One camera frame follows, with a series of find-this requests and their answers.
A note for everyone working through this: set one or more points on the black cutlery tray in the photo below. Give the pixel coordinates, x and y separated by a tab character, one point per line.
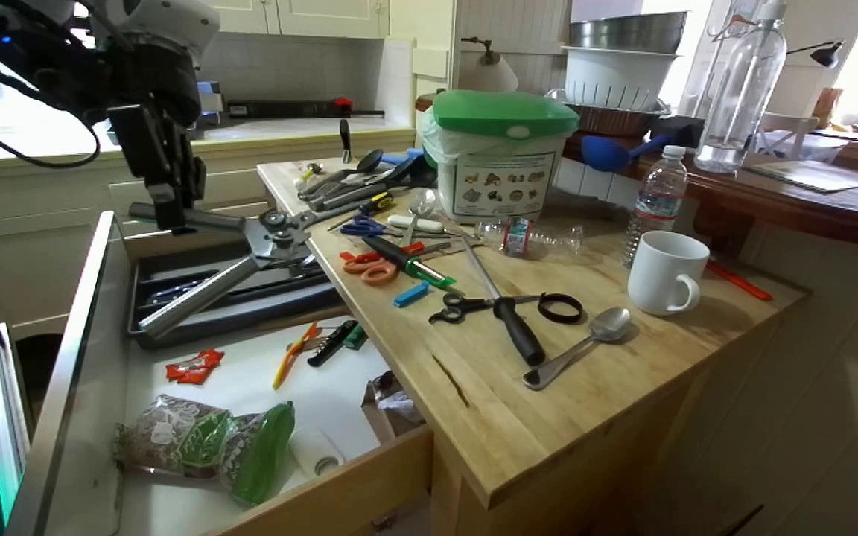
267	295

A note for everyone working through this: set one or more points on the green lid compost bin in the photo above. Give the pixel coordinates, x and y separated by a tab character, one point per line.
495	154

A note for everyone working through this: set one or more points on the red pen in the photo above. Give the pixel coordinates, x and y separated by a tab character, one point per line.
744	285

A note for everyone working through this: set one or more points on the yellow black screwdriver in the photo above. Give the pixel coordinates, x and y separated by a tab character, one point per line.
361	206

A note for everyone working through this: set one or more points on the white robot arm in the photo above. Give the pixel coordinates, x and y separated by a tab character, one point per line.
129	63

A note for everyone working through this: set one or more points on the green snack bag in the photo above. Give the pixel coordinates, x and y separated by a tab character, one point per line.
182	438

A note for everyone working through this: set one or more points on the small blue bowl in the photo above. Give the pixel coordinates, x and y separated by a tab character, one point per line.
610	155

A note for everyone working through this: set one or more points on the orange handled scissors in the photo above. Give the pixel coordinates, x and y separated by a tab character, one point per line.
370	265

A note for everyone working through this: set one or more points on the clear plastic water bottle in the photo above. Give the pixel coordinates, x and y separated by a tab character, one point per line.
659	198

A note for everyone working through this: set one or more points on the blue chalk piece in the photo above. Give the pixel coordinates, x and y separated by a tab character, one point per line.
409	295

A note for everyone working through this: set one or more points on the green marker pen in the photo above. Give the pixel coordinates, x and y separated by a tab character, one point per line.
409	264

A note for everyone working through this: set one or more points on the orange yellow peeler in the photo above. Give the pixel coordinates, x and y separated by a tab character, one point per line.
289	355

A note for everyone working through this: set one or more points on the black handled whisk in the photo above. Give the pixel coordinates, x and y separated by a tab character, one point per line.
428	203

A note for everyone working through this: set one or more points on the white ceramic mug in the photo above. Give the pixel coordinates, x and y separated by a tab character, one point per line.
666	271

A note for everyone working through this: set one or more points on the black green handled tool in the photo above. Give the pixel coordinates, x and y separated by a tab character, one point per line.
349	334

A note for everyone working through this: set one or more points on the wooden drawer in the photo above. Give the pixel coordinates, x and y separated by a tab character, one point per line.
337	477

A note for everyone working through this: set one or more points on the orange plastic clip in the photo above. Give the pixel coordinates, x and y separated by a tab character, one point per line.
196	369

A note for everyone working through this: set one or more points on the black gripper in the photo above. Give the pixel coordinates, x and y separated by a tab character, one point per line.
160	155

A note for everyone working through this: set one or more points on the black handled scissors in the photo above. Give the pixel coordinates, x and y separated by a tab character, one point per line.
555	307

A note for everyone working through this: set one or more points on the steel mixing bowl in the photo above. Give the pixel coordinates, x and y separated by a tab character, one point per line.
659	30

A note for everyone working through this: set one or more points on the large metal spoon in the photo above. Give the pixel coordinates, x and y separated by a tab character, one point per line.
610	326

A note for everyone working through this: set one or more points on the tall glass bottle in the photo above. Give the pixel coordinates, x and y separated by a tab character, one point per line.
739	85

